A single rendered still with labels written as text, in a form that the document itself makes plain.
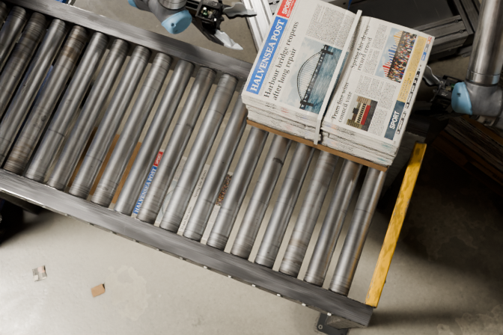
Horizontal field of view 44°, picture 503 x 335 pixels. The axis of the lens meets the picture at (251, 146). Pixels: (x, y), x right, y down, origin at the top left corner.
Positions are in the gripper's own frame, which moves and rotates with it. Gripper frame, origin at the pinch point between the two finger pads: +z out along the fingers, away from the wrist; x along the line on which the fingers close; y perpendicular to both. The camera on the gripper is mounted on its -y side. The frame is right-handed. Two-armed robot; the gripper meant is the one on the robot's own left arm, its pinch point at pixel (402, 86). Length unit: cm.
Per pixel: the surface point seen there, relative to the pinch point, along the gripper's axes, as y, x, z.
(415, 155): 3.9, 18.6, -8.2
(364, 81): 24.8, 12.9, 9.5
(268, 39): 25.0, 10.0, 33.8
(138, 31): 2, 9, 74
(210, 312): -78, 73, 37
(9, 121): 2, 45, 96
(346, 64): 24.7, 10.1, 14.7
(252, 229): 2, 50, 24
